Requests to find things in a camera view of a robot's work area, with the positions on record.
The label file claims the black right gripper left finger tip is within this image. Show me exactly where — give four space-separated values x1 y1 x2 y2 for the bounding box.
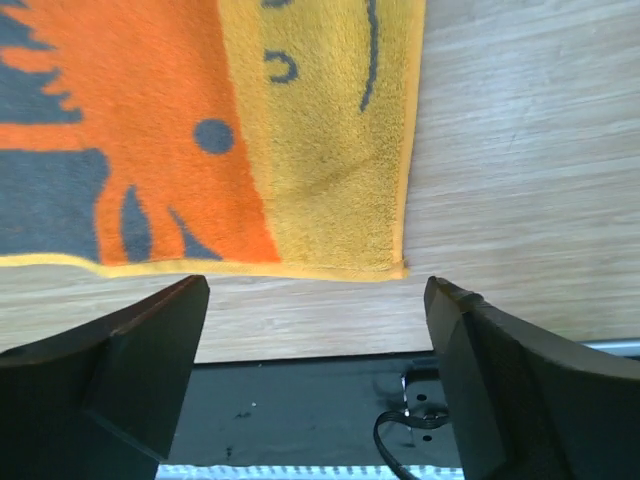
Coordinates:
1 275 209 479

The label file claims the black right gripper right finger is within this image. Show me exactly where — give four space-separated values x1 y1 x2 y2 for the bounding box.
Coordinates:
424 276 639 479

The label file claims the orange yellow grey giraffe towel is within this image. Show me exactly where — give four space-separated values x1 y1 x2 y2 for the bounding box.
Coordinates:
1 1 426 281

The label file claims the white slotted cable duct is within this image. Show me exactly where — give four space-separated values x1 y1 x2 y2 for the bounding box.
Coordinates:
155 463 466 480

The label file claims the black thin cable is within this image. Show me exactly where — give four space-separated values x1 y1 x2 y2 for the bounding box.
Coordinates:
373 407 451 480

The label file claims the aluminium frame rail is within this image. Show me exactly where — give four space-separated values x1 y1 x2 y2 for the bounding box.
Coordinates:
584 338 640 359

